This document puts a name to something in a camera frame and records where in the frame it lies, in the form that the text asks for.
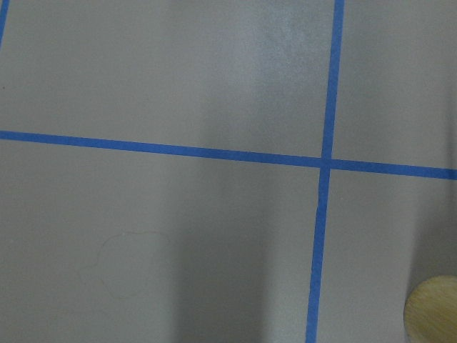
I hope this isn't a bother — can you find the tan wooden cup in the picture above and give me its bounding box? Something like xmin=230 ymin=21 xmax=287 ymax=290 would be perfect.
xmin=403 ymin=275 xmax=456 ymax=343

